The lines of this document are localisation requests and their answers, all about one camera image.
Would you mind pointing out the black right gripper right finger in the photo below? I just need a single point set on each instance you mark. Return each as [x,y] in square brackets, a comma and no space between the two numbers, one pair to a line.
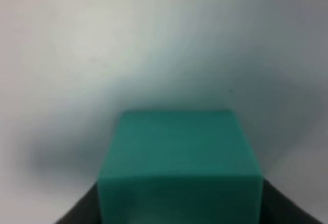
[276,208]

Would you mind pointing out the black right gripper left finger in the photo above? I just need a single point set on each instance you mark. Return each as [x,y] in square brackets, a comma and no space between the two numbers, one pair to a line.
[85,211]

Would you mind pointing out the green cube block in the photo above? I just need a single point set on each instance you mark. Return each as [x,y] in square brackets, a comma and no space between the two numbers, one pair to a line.
[180,167]

